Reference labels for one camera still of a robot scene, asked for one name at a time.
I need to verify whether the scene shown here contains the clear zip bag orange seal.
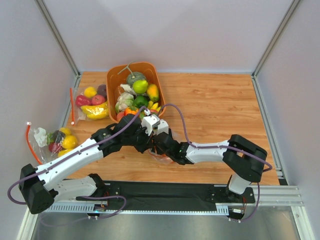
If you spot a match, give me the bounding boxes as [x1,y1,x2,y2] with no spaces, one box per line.
[147,128,183,166]

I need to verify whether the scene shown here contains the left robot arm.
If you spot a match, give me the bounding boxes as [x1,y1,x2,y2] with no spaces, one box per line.
[18,114,160,215]

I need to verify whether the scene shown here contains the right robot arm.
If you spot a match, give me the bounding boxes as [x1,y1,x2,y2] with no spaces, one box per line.
[153,132,268,195]

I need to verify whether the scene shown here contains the fake peach left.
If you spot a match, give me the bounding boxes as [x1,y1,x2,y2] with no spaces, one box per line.
[116,111,124,122]

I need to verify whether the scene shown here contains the green fake bell pepper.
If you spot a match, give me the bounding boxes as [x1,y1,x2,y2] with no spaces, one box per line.
[133,95,149,108]

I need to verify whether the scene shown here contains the white fake cauliflower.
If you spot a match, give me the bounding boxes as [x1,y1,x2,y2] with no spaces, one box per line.
[115,92,134,114]

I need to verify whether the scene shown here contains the fake yellow banana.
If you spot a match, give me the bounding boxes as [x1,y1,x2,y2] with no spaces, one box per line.
[80,102,109,120]

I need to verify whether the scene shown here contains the yellow orange fake mango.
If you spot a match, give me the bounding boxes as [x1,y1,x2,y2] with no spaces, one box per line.
[146,84,160,102]

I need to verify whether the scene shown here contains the white fake garlic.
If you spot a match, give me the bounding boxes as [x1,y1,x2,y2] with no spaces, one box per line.
[120,84,136,96]

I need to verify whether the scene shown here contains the purple fake fruit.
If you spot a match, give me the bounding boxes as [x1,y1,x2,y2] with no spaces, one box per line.
[97,84,107,97]

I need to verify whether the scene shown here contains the zip bag with banana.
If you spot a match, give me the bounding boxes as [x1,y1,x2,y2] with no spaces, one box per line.
[69,84,109,126]

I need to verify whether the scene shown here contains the green fake pumpkin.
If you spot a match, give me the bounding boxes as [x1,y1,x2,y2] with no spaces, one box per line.
[126,71,147,86]

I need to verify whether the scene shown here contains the yellow fake lemon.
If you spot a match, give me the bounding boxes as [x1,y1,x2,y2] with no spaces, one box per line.
[83,86,98,99]

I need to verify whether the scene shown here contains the yellow fake fruit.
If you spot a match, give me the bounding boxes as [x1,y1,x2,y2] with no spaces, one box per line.
[61,135,78,149]

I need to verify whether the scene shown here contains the red fake pepper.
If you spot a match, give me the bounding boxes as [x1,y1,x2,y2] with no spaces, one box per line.
[75,94,91,108]

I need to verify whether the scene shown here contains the small yellow bananas in basket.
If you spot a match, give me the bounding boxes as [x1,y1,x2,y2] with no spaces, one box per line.
[147,100,162,113]

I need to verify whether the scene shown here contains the orange plastic basket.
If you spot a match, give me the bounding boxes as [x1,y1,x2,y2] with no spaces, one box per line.
[106,61,166,123]

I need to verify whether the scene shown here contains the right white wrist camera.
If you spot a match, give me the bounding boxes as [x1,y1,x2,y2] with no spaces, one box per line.
[156,119,169,135]

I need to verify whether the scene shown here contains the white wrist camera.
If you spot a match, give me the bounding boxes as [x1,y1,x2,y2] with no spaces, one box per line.
[141,109,161,136]
[156,119,169,135]

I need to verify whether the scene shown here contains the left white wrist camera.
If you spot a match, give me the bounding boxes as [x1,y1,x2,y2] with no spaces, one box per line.
[141,109,161,136]

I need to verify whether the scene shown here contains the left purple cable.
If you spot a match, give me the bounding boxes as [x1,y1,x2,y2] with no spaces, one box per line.
[6,105,151,227]

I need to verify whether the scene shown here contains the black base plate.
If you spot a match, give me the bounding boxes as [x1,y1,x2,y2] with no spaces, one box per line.
[75,179,256,213]

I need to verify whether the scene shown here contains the zip bag near left wall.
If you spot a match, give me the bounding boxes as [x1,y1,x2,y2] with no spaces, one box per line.
[25,121,79,165]

